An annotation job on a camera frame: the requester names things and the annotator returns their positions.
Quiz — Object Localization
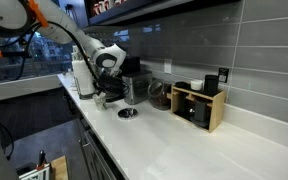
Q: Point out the black base cable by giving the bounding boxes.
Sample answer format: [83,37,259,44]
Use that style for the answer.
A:
[0,121,16,161]

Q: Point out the black red handled tool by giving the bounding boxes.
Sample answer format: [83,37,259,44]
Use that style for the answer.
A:
[38,149,47,170]

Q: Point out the small white cup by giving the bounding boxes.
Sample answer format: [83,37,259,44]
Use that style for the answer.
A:
[190,79,204,92]

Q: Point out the white wire rack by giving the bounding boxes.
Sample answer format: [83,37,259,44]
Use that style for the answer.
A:
[18,163,51,180]

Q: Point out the wooden organizer stand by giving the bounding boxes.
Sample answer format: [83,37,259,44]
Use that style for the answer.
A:
[170,83,226,134]

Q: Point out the black coffee machine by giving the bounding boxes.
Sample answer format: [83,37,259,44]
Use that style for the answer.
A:
[103,56,142,103]

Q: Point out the dark wall shelf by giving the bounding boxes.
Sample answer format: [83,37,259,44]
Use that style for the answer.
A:
[83,0,242,33]

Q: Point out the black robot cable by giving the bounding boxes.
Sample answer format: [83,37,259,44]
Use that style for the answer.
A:
[0,20,130,101]

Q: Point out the dark cabinet drawers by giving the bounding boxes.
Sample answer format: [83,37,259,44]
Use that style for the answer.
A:
[78,123,125,180]

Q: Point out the tall black cylinder container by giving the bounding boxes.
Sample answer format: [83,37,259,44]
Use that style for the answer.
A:
[203,74,220,98]

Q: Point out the wooden block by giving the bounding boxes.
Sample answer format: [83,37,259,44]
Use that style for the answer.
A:
[50,155,69,180]

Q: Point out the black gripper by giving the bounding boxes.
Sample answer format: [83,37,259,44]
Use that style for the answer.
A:
[98,70,128,92]

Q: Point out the orange arm cable clip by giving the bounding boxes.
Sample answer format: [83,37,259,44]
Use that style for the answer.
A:
[28,0,50,28]

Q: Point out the black QR code sign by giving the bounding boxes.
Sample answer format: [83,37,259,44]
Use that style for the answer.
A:
[218,67,230,84]

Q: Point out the black coffee press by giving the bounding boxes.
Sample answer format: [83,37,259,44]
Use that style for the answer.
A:
[189,99,210,128]

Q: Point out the white wall outlet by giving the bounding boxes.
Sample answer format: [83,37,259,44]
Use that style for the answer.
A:
[163,59,173,75]

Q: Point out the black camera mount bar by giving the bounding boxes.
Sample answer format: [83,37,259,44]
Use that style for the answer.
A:
[0,38,35,60]

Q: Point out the stainless steel canister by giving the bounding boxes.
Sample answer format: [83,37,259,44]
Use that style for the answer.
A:
[121,69,153,105]

